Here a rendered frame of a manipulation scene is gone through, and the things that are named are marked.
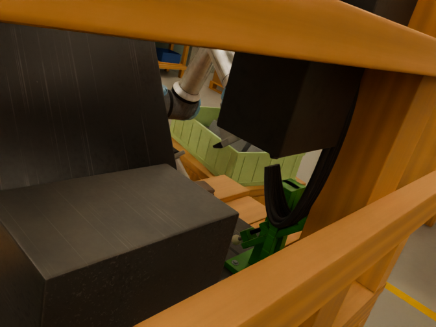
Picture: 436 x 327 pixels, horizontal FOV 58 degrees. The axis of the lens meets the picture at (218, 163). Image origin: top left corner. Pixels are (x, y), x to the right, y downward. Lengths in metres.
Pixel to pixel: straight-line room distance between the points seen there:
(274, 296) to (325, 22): 0.26
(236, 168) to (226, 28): 1.52
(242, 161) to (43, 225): 1.29
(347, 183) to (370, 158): 0.06
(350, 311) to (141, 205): 0.72
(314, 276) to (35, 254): 0.30
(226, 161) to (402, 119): 1.17
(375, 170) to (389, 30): 0.36
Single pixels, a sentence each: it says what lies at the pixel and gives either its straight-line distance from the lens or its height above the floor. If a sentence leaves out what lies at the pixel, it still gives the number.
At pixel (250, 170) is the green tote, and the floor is 0.87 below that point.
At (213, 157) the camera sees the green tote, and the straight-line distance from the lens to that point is 1.81.
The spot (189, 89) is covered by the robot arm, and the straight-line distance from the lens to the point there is 1.52.
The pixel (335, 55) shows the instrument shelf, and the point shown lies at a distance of 0.29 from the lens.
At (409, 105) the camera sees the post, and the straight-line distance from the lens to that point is 0.66.
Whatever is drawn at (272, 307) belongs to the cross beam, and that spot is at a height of 1.27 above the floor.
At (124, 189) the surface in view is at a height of 1.24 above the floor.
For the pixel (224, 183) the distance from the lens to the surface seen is 1.49.
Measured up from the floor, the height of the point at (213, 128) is 0.89.
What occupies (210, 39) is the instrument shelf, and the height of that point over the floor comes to 1.50.
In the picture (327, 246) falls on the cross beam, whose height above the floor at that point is 1.28.
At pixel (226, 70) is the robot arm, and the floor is 1.35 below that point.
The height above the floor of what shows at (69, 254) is 1.24.
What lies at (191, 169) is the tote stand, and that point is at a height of 0.76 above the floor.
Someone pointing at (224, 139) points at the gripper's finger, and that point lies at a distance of 0.99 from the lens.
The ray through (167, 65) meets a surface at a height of 0.24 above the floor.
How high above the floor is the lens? 1.52
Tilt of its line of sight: 22 degrees down
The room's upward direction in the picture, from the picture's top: 15 degrees clockwise
